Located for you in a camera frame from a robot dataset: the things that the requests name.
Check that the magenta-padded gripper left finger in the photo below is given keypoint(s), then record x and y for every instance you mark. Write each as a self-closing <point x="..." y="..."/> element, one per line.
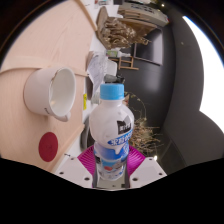
<point x="77" y="171"/>

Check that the long ceiling light strip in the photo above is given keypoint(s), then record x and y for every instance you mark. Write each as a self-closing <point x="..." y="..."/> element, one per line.
<point x="210" y="73"/>

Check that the wooden easel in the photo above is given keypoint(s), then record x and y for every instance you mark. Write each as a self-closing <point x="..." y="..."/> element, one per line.
<point x="126" y="63"/>

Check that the white blue-capped drink bottle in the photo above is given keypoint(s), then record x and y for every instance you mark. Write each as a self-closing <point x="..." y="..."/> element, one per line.
<point x="111" y="130"/>

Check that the white green spray bottle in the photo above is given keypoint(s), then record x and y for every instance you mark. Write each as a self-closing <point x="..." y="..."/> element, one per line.
<point x="115" y="53"/>

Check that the brown carved wooden sculpture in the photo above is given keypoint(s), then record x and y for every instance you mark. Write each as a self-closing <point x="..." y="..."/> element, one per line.
<point x="116" y="31"/>

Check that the beige cabinet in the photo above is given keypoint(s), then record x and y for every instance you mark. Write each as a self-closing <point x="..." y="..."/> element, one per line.
<point x="143" y="13"/>

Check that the flat round red coaster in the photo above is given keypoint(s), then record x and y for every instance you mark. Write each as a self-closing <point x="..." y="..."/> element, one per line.
<point x="48" y="146"/>

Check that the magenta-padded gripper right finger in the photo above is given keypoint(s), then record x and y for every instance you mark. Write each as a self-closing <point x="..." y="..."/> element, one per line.
<point x="145" y="170"/>

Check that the white plastic chair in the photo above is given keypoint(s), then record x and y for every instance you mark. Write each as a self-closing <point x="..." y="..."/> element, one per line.
<point x="112" y="68"/>

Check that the white ceramic mug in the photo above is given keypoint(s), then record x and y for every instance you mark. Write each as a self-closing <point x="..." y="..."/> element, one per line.
<point x="36" y="93"/>

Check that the open grey newspaper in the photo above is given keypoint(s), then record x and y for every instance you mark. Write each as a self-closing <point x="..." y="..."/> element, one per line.
<point x="98" y="71"/>

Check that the dark grey bottle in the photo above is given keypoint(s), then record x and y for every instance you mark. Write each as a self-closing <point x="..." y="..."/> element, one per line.
<point x="113" y="79"/>

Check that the black wall screen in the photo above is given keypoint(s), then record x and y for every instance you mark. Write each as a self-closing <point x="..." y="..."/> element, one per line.
<point x="150" y="53"/>

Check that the small yellow tape strip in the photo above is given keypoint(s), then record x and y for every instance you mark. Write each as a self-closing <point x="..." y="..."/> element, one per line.
<point x="85" y="101"/>

